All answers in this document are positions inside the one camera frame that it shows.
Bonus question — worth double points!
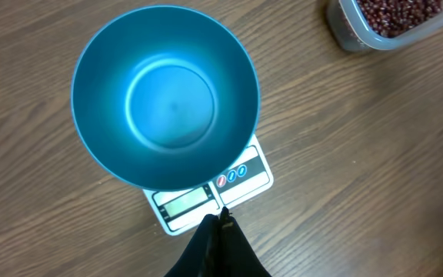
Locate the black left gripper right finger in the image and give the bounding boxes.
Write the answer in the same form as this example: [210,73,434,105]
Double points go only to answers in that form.
[217,207,271,277]

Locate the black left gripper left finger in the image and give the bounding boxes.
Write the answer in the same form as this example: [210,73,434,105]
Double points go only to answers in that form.
[165,215,219,277]

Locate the white digital kitchen scale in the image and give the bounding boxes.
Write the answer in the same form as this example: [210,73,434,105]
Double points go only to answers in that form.
[144,136,274,236]

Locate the teal metal bowl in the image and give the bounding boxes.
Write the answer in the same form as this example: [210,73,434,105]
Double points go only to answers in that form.
[70,5,261,191]

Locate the clear plastic container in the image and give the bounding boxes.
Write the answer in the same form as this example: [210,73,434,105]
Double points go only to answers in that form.
[326,0,443,52]

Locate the red beans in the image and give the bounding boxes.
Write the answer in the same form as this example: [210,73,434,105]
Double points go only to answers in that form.
[357,0,442,38]

